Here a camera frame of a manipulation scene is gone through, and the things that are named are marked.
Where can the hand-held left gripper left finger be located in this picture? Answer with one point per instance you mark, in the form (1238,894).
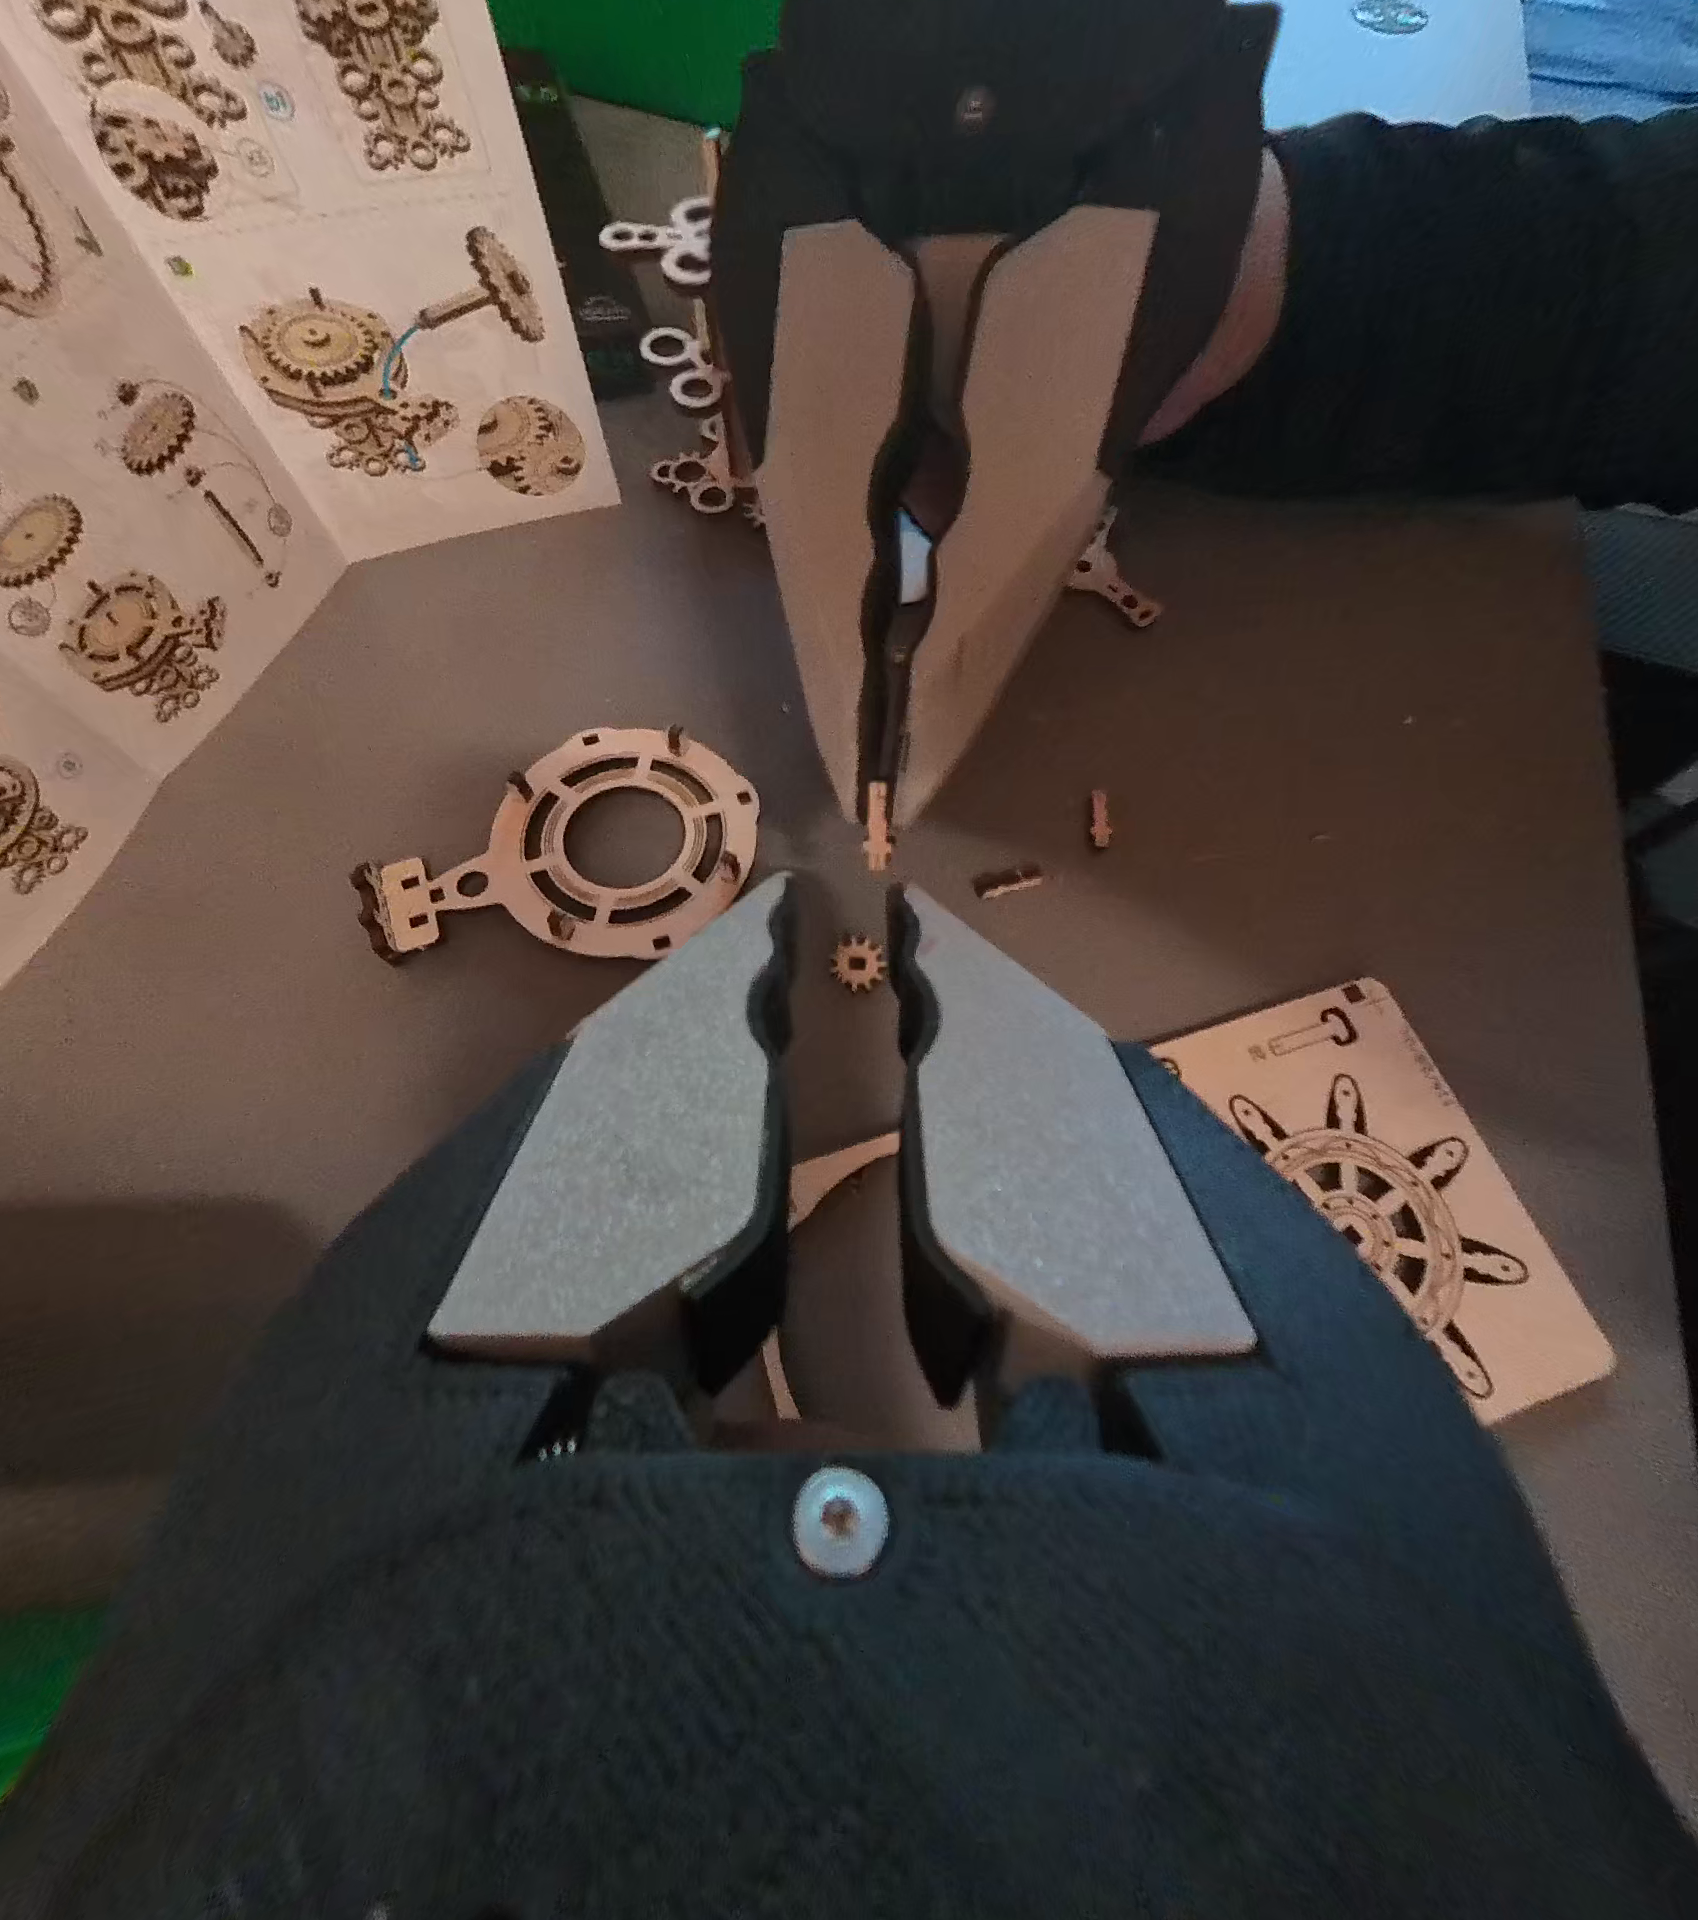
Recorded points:
(610,1170)

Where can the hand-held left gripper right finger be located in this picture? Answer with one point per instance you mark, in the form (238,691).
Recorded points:
(1060,1185)

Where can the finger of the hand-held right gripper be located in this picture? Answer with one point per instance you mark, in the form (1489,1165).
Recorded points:
(825,451)
(1042,451)

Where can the small wooden gear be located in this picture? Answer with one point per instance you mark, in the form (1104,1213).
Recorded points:
(842,975)

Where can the person's right forearm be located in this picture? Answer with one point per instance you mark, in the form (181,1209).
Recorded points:
(1540,299)

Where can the wooden parts sheet with wheel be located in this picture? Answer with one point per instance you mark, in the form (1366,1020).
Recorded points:
(1523,1289)

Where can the person's right hand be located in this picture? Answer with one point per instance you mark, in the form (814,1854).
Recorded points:
(1238,360)

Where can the black box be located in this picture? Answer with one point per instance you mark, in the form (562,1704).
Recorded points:
(571,226)

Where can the green board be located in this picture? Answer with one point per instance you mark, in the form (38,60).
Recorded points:
(639,60)

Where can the white sheet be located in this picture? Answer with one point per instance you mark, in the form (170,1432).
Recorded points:
(1388,74)

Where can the folded paper instruction sheet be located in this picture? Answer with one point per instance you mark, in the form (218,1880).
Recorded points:
(112,524)

